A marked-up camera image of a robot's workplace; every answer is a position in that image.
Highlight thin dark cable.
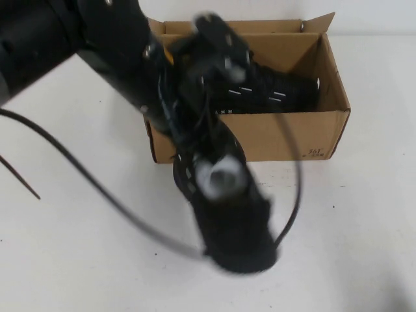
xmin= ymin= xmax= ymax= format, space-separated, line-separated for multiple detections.
xmin=0 ymin=154 xmax=42 ymax=200

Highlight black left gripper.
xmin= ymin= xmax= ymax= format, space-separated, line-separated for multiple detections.
xmin=159 ymin=35 xmax=228 ymax=157

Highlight thick black cable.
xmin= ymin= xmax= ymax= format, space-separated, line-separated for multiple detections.
xmin=0 ymin=109 xmax=206 ymax=261
xmin=270 ymin=109 xmax=306 ymax=248

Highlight black mesh sneaker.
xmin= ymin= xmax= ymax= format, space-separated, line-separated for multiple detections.
xmin=171 ymin=120 xmax=282 ymax=276

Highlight white paper shoe stuffing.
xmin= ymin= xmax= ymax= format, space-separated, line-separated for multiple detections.
xmin=194 ymin=155 xmax=245 ymax=200

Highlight black socks in box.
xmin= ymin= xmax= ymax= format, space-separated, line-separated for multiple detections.
xmin=213 ymin=60 xmax=324 ymax=115

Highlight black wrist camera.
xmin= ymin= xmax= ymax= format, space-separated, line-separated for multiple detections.
xmin=194 ymin=12 xmax=250 ymax=83

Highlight brown cardboard shoe box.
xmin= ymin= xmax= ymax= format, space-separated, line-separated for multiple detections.
xmin=142 ymin=12 xmax=352 ymax=165

